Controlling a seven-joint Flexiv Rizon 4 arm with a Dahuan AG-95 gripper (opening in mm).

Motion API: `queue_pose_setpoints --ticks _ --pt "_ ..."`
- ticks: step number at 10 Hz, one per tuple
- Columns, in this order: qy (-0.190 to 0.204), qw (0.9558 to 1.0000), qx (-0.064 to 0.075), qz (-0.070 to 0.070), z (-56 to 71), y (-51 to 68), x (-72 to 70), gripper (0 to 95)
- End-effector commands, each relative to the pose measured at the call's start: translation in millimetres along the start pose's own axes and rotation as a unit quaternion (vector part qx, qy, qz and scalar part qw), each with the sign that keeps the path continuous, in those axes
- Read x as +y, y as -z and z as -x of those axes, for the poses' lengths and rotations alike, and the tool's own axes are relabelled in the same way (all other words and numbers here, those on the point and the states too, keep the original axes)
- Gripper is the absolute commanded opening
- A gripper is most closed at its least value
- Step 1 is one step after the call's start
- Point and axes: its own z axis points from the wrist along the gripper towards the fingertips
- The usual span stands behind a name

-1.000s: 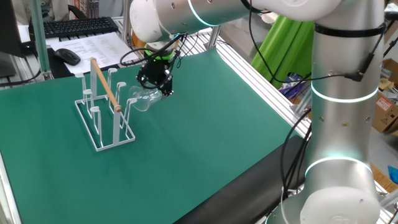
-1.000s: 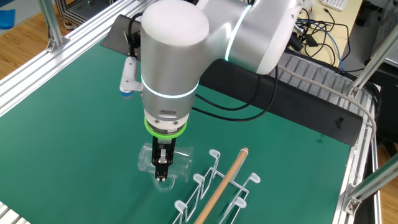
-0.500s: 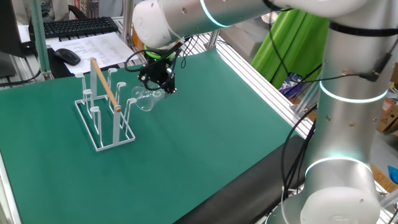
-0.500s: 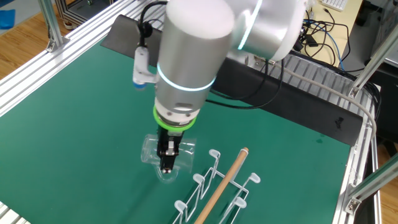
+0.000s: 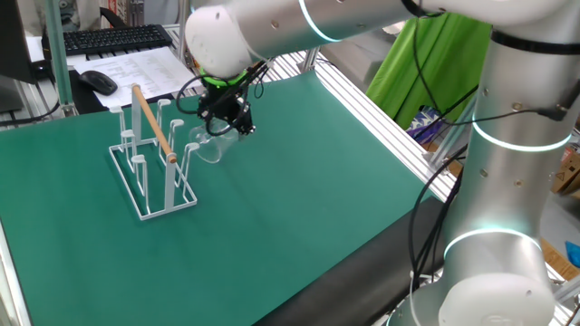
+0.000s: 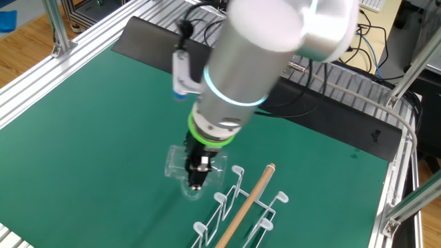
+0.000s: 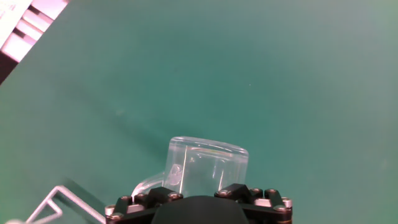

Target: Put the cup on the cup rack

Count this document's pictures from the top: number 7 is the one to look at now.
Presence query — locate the white printed paper sheet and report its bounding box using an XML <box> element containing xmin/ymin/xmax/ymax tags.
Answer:
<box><xmin>0</xmin><ymin>0</ymin><xmax>34</xmax><ymax>47</ymax></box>

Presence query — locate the clear glass cup with handle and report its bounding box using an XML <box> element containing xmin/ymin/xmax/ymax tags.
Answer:
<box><xmin>131</xmin><ymin>136</ymin><xmax>249</xmax><ymax>202</ymax></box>

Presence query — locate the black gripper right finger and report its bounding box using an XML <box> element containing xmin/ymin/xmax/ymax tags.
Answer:
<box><xmin>214</xmin><ymin>183</ymin><xmax>293</xmax><ymax>224</ymax></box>

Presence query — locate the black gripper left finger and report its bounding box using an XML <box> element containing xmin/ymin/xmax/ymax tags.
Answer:
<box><xmin>104</xmin><ymin>185</ymin><xmax>184</xmax><ymax>224</ymax></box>

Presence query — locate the green table mat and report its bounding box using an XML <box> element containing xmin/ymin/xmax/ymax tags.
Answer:
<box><xmin>0</xmin><ymin>0</ymin><xmax>398</xmax><ymax>224</ymax></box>

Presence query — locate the white wire cup rack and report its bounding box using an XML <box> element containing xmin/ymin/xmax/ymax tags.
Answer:
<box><xmin>4</xmin><ymin>185</ymin><xmax>106</xmax><ymax>224</ymax></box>

